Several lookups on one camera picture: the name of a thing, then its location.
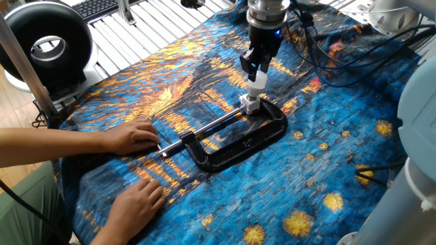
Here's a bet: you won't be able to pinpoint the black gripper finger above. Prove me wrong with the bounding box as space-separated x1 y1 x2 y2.
239 50 258 81
258 56 275 81

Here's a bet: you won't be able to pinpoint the black keyboard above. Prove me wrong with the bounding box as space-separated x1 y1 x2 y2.
70 0 149 20

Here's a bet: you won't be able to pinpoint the person's left hand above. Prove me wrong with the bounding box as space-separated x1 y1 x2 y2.
101 116 163 157

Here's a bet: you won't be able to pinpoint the white light bulb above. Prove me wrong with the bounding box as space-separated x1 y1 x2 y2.
246 71 268 97

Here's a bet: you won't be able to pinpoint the green trousers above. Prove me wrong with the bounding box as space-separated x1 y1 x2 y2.
0 159 74 245

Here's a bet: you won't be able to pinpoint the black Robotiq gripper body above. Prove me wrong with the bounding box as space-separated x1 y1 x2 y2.
246 23 284 63

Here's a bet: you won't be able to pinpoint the person's right hand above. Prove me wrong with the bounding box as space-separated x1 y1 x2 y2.
108 180 166 231

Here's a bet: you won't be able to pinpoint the black round fan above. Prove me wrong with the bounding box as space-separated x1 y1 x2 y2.
0 0 94 94

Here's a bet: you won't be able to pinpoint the starry night print tablecloth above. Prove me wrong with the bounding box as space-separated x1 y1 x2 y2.
49 0 409 245

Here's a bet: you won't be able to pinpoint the person's left forearm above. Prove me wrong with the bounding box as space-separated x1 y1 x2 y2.
0 125 113 169

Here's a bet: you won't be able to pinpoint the black C-clamp with metal screw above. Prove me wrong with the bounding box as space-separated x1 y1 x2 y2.
159 98 287 172

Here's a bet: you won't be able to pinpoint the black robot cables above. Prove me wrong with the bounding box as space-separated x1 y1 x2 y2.
285 3 436 89

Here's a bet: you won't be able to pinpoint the white bulb socket block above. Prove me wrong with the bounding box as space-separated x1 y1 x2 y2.
238 94 262 115

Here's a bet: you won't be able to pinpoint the aluminium upright post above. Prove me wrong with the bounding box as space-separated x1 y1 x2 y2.
0 12 60 118

